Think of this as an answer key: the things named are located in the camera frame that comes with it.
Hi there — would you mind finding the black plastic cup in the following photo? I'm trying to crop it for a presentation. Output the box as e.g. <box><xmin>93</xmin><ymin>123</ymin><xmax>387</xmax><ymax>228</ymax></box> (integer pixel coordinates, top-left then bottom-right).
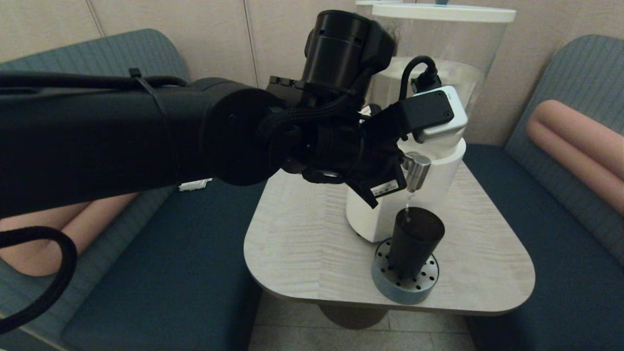
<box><xmin>389</xmin><ymin>207</ymin><xmax>446</xmax><ymax>280</ymax></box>

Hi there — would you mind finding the clear water dispenser white base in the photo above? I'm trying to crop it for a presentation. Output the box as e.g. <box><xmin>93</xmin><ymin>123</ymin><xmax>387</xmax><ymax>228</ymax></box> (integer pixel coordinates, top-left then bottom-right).
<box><xmin>345</xmin><ymin>0</ymin><xmax>516</xmax><ymax>243</ymax></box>

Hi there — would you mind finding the round blue drip tray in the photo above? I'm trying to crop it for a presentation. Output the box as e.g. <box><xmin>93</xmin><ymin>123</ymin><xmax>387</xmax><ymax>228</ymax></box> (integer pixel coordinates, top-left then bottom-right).
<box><xmin>371</xmin><ymin>237</ymin><xmax>440</xmax><ymax>305</ymax></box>

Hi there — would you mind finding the white napkin stack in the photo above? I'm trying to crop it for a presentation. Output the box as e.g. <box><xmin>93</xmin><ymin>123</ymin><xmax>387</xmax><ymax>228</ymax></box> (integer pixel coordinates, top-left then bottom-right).
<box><xmin>178</xmin><ymin>178</ymin><xmax>213</xmax><ymax>192</ymax></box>

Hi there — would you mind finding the pink bolster cushion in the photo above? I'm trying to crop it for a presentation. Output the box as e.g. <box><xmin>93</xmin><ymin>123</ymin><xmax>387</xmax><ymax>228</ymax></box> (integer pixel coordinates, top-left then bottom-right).
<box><xmin>0</xmin><ymin>193</ymin><xmax>139</xmax><ymax>276</ymax></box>
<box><xmin>526</xmin><ymin>99</ymin><xmax>624</xmax><ymax>216</ymax></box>

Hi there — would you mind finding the teal bench seat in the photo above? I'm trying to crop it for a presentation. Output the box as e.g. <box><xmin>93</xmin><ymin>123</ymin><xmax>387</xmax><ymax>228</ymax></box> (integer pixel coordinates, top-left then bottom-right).
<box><xmin>0</xmin><ymin>28</ymin><xmax>284</xmax><ymax>351</ymax></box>
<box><xmin>461</xmin><ymin>34</ymin><xmax>624</xmax><ymax>351</ymax></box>

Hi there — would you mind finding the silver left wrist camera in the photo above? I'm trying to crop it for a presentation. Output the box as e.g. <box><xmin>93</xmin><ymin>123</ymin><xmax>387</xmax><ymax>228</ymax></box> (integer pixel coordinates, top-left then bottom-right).
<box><xmin>400</xmin><ymin>86</ymin><xmax>468</xmax><ymax>144</ymax></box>

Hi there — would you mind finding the round table pedestal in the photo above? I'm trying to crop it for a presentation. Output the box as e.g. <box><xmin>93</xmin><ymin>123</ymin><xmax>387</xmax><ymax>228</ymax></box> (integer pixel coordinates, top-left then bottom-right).
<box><xmin>318</xmin><ymin>303</ymin><xmax>389</xmax><ymax>330</ymax></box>

